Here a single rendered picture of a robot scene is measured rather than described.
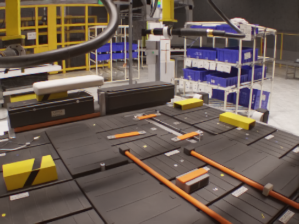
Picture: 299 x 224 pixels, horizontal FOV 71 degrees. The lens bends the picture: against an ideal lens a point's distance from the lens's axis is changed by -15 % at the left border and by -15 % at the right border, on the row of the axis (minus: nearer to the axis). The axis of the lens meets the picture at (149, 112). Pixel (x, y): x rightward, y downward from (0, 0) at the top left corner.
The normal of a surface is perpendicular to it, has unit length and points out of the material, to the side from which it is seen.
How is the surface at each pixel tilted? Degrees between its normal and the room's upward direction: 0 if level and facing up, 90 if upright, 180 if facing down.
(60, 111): 90
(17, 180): 90
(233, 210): 0
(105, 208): 0
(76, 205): 0
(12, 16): 90
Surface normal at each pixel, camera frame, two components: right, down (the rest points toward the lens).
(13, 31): 0.34, 0.28
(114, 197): 0.00, -0.96
